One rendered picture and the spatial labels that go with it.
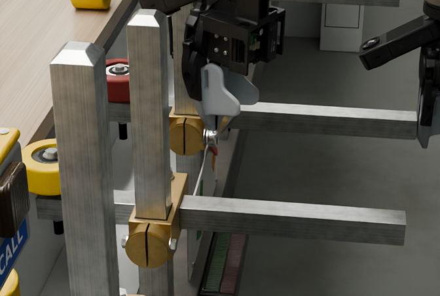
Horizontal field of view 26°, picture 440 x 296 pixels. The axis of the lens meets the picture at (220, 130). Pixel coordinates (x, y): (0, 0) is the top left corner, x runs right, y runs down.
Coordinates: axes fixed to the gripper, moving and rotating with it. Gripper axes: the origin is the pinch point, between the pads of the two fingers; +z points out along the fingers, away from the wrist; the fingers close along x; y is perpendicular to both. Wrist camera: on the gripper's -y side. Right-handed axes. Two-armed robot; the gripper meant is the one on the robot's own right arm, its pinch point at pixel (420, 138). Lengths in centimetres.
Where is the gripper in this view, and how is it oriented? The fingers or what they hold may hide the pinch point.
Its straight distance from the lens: 135.1
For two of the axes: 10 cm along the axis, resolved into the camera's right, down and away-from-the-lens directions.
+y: 9.9, 0.6, -1.2
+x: 1.3, -4.6, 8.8
